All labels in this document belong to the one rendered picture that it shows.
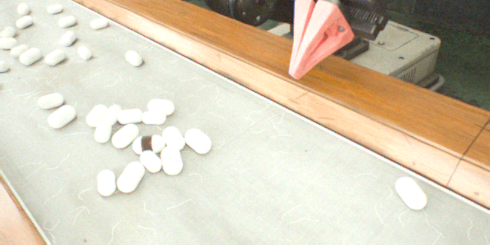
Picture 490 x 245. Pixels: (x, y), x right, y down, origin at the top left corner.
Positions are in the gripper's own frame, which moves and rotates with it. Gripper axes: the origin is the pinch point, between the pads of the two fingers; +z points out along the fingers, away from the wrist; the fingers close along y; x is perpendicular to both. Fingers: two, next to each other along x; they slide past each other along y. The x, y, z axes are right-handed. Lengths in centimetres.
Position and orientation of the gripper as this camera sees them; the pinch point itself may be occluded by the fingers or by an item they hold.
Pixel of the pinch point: (297, 70)
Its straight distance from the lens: 40.5
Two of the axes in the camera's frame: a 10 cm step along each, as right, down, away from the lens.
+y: 7.1, 3.8, -5.9
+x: 5.1, 3.0, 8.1
